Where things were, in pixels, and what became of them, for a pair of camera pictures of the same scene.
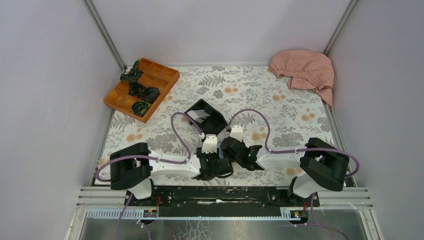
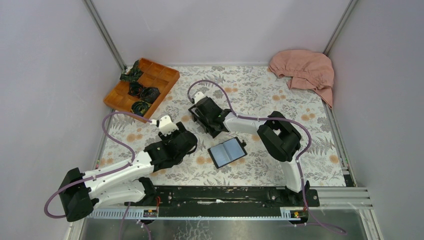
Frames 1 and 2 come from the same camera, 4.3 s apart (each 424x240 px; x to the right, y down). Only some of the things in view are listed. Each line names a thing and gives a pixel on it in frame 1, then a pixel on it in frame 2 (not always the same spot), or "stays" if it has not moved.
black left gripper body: x=211 y=156 → x=172 y=136
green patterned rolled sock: x=139 y=107 stays
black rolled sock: x=149 y=94 stays
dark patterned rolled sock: x=134 y=73 stays
